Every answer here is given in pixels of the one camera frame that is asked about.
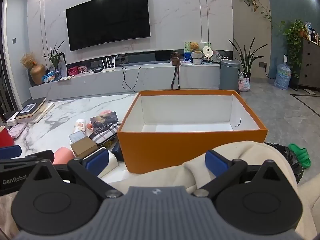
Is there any small brown cardboard box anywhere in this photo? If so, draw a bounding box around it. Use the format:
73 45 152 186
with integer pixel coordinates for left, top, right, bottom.
70 137 98 159

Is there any grey soundbar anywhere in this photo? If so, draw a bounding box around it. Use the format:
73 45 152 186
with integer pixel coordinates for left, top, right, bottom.
128 52 156 63

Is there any green slipper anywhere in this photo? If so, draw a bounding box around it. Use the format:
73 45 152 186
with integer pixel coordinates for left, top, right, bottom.
288 143 312 168

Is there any bushy green potted plant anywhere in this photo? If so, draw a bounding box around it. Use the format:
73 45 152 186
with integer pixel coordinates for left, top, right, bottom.
277 19 308 78

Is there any marble television console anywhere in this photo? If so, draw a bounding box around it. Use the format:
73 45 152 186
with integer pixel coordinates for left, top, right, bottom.
29 62 236 103

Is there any tall potted leaf plant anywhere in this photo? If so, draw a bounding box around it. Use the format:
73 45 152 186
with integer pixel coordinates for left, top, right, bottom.
228 37 268 78

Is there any pink pencil case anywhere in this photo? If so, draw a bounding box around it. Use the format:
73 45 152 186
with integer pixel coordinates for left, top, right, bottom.
7 123 28 139

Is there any green printed picture board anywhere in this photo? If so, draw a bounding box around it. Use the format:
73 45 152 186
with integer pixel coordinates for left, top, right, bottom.
184 41 212 53

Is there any plaid case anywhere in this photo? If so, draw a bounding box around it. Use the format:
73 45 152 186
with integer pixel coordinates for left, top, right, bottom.
89 122 122 147

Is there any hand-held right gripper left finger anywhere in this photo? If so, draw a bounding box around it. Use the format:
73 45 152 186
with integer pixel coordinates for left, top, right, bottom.
22 151 123 198

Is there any clear plastic box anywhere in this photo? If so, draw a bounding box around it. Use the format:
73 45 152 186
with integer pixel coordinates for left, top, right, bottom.
68 131 87 144

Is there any clear water bottle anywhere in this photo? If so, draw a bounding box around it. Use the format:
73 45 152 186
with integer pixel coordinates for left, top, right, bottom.
58 61 68 78

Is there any black hardcover book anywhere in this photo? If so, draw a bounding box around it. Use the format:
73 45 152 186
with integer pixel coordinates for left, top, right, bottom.
15 97 47 120

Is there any row of small bottles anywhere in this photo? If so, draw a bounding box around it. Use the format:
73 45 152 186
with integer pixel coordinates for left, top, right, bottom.
304 22 320 43

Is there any blue water jug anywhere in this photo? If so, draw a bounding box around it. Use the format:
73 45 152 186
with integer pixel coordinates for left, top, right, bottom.
274 55 292 91

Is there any black cable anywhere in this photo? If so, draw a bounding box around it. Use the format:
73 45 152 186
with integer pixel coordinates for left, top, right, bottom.
121 64 141 91

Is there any orange cardboard box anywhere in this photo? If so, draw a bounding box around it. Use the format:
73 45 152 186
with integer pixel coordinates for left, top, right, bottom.
117 89 268 174

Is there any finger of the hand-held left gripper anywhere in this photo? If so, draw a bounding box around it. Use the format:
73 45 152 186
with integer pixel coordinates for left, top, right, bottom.
0 145 22 160
0 150 55 167

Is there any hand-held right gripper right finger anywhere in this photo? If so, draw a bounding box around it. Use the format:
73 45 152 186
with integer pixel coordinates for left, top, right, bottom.
192 149 292 198

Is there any red cup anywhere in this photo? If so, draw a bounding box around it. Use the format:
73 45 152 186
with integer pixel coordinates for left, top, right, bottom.
0 125 14 148

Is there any small potted grass plant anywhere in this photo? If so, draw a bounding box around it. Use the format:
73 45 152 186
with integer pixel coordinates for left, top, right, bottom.
42 41 66 68

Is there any pink cylinder roll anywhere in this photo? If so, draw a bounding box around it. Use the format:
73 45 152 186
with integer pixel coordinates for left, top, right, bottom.
53 146 76 165

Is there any white router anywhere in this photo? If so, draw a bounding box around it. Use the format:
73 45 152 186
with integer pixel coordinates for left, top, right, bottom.
101 57 116 73

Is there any art cover book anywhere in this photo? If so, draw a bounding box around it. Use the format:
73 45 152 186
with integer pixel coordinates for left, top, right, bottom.
90 111 119 132

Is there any long white box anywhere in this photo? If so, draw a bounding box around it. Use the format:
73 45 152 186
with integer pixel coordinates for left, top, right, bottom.
82 147 119 178

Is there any grey trash bin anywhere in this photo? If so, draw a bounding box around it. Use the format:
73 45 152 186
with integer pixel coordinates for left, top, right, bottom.
219 60 241 91

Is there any dark blue case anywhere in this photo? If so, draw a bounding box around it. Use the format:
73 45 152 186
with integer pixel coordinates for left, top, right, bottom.
111 141 125 162

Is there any blue snack bag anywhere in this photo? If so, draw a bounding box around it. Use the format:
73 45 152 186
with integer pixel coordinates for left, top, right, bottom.
42 71 61 83

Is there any pink white woven bag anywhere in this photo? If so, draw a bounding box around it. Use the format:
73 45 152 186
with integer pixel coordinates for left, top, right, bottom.
238 72 251 93

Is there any dark grey cabinet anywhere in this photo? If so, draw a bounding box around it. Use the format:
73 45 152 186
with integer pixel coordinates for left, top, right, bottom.
297 38 320 92

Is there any black wall television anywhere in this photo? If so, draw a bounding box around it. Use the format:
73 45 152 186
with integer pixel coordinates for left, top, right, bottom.
66 0 151 52

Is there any trailing vine plant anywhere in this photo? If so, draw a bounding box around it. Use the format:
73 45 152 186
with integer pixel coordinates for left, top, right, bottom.
237 0 272 23

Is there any white round hand fan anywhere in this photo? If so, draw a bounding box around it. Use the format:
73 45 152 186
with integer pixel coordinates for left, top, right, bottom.
202 45 214 63

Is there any black trash bag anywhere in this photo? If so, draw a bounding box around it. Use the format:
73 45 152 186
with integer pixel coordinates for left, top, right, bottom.
264 142 304 184

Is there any white printed cup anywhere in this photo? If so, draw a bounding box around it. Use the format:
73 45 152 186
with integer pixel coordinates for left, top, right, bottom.
72 118 87 134

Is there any golden vase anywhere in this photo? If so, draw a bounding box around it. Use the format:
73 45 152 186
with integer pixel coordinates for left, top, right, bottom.
30 64 47 86

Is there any dried flower bunch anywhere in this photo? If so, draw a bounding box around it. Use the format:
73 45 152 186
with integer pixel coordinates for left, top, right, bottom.
21 52 36 69

